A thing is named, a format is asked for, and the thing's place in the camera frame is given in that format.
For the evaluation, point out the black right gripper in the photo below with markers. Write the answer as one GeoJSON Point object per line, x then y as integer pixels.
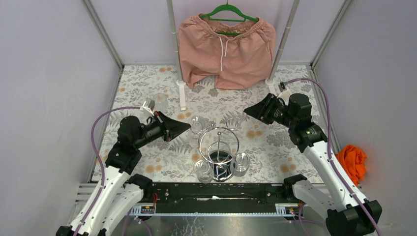
{"type": "Point", "coordinates": [262, 110]}

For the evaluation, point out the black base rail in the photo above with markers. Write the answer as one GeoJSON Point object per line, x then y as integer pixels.
{"type": "Point", "coordinates": [217, 198]}

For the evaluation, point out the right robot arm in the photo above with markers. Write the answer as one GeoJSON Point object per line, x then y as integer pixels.
{"type": "Point", "coordinates": [345, 210]}

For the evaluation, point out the floral table mat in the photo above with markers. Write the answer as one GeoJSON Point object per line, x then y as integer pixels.
{"type": "Point", "coordinates": [273, 156]}

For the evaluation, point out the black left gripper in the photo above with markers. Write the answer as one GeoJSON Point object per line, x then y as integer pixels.
{"type": "Point", "coordinates": [165, 127]}

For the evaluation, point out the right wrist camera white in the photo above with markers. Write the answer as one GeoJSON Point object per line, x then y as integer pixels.
{"type": "Point", "coordinates": [285, 91]}

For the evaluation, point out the chrome wine glass rack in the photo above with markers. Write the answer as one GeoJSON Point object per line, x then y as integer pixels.
{"type": "Point", "coordinates": [218, 145]}

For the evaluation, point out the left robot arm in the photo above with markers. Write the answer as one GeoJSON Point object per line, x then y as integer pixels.
{"type": "Point", "coordinates": [119, 189]}

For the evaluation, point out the orange cloth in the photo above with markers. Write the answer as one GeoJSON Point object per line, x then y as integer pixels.
{"type": "Point", "coordinates": [352, 159]}

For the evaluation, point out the pink shorts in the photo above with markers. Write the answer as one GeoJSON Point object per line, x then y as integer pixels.
{"type": "Point", "coordinates": [237, 56]}

